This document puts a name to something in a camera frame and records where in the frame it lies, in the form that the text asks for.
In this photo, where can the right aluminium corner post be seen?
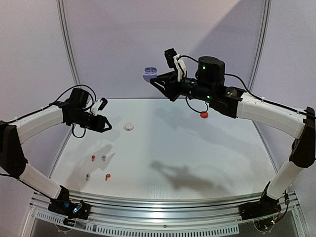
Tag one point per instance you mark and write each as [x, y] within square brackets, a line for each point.
[260, 43]

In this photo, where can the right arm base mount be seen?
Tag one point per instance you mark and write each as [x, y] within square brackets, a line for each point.
[253, 210]

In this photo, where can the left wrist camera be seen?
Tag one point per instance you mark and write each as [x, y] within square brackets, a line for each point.
[98, 105]

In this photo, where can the aluminium front rail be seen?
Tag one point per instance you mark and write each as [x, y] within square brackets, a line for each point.
[131, 217]

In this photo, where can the red charging case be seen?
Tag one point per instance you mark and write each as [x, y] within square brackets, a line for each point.
[204, 115]

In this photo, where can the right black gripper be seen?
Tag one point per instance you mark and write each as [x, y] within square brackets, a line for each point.
[173, 87]

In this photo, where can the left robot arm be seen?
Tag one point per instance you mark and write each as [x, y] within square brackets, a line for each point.
[73, 111]

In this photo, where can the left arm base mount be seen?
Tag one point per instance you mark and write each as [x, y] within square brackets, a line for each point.
[73, 210]

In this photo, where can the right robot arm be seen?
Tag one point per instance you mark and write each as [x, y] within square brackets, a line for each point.
[208, 86]

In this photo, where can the left aluminium corner post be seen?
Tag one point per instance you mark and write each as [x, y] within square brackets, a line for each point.
[61, 10]

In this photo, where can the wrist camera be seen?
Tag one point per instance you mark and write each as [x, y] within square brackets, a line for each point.
[174, 61]
[98, 105]

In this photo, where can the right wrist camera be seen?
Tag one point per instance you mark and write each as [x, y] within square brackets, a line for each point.
[174, 61]

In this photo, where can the purple charging case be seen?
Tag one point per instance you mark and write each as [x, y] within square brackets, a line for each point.
[149, 73]

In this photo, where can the aluminium corner post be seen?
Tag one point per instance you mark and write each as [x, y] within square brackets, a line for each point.
[61, 10]
[260, 43]

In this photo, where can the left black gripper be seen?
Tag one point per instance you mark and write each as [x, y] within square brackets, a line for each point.
[99, 125]

